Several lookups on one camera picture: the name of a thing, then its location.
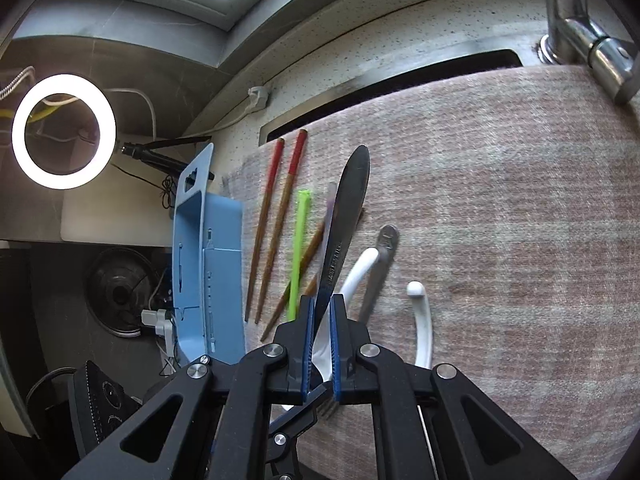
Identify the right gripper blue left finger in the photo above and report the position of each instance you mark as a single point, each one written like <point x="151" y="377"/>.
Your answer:
<point x="291" y="383"/>

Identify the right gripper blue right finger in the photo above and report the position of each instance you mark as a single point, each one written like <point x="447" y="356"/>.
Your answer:
<point x="347" y="336"/>

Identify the brown wooden chopstick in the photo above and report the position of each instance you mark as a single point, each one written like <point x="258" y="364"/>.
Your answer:
<point x="312" y="286"/>
<point x="309" y="253"/>

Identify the green plastic spoon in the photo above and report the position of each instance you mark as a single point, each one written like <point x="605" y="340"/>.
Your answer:
<point x="303" y="203"/>

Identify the black metal knife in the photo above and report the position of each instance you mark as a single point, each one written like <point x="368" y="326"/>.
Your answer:
<point x="349" y="198"/>

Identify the red-tipped wooden chopstick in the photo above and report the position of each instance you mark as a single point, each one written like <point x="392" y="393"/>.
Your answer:
<point x="278" y="225"/>
<point x="262" y="222"/>

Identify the chrome kitchen faucet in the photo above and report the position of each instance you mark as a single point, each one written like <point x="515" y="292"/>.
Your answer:
<point x="574" y="38"/>

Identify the blue plastic utensil basket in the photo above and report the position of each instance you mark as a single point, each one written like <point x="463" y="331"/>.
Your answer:
<point x="206" y="272"/>

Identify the pink plaid cloth mat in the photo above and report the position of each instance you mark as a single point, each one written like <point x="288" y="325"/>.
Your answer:
<point x="516" y="197"/>

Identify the black round fan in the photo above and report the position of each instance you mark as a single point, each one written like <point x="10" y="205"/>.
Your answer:
<point x="118" y="286"/>

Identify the black camera box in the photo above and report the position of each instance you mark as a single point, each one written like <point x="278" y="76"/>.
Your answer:
<point x="98" y="406"/>

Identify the white cable clip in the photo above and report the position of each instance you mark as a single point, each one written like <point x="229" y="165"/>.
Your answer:
<point x="257" y="99"/>

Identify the white ring light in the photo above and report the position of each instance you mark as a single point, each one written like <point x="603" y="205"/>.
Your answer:
<point x="95" y="100"/>

